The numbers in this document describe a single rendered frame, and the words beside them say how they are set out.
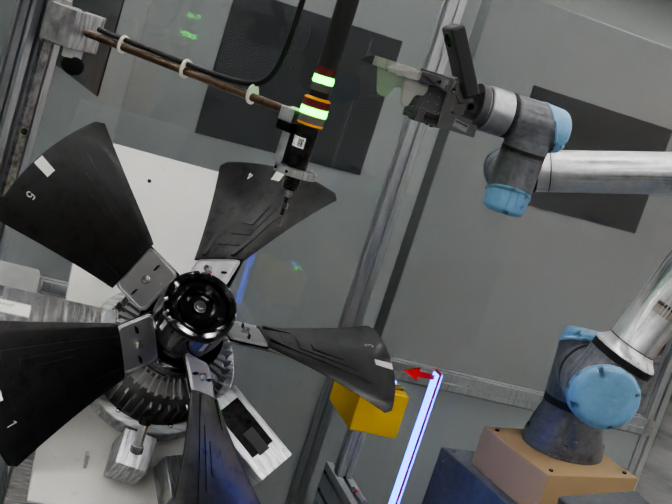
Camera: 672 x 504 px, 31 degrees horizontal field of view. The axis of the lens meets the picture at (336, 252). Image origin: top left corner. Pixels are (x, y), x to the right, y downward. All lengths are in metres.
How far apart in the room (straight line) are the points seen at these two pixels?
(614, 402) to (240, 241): 0.68
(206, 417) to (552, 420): 0.68
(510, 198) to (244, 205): 0.45
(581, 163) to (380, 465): 1.08
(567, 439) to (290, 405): 0.80
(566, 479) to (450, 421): 0.82
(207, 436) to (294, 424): 0.98
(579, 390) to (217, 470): 0.62
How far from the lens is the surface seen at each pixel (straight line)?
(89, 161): 1.95
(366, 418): 2.29
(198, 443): 1.82
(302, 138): 1.87
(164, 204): 2.25
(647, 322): 2.05
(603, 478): 2.20
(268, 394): 2.76
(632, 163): 2.14
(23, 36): 2.37
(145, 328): 1.88
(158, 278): 1.92
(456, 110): 1.94
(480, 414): 2.94
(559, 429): 2.21
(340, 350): 1.98
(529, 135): 1.97
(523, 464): 2.17
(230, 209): 2.06
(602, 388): 2.04
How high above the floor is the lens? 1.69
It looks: 10 degrees down
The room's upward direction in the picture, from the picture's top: 18 degrees clockwise
